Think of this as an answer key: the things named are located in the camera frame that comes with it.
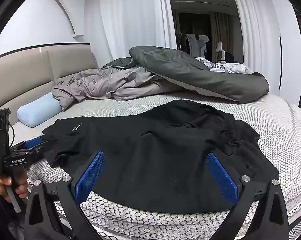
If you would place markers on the striped white bedding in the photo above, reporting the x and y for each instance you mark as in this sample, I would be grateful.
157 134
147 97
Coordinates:
230 68

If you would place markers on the black pants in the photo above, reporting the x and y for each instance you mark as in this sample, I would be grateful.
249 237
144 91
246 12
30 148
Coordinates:
153 155

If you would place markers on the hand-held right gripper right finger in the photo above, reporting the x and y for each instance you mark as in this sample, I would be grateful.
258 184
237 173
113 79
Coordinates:
221 180

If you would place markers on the hanging light shirt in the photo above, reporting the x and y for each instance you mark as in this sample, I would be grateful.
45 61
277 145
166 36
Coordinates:
194 45

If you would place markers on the person's left hand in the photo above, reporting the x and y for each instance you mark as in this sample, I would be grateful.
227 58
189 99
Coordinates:
1 187

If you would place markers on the white curtain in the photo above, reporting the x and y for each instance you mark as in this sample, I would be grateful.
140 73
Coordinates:
130 17
253 30

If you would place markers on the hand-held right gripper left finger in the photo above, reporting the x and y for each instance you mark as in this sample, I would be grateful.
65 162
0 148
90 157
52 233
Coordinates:
90 172

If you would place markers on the brown window curtain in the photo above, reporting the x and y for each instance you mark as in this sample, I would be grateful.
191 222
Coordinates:
219 30

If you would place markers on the light blue pillow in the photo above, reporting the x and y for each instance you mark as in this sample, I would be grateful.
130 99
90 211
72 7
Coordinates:
38 110

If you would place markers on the white wardrobe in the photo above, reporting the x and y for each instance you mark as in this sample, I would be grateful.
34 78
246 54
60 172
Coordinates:
290 55

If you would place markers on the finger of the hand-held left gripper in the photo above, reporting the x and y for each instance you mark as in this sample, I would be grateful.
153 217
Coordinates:
33 142
33 152

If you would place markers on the white garment steamer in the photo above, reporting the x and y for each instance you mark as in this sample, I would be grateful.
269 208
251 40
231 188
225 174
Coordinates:
221 52

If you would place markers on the light grey crumpled sheet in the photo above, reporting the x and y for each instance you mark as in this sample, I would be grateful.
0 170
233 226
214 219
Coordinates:
103 85

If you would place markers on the beige upholstered headboard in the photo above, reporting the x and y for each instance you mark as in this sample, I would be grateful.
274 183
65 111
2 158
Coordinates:
28 75

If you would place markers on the dark grey duvet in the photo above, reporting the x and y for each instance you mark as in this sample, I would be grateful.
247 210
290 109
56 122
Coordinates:
190 70

